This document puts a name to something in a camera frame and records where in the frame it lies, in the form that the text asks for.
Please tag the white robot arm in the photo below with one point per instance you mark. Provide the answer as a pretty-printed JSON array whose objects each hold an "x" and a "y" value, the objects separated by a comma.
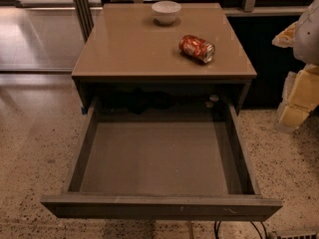
[{"x": 306, "y": 44}]

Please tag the red soda can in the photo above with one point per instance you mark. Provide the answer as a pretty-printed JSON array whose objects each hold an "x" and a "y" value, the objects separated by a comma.
[{"x": 197, "y": 48}]

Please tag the white ceramic bowl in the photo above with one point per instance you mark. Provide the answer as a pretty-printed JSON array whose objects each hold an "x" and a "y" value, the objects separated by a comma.
[{"x": 165, "y": 12}]

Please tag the grey power strip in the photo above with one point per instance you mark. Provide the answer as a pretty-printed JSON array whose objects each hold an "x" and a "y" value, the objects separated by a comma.
[{"x": 293, "y": 234}]

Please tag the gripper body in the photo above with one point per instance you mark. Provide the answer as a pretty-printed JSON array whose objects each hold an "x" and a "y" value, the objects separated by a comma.
[{"x": 308, "y": 37}]

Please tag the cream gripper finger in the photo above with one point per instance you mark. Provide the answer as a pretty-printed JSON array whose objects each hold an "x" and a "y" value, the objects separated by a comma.
[{"x": 300, "y": 97}]

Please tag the grey top drawer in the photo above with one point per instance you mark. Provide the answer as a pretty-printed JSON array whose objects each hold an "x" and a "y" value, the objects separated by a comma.
[{"x": 185, "y": 163}]

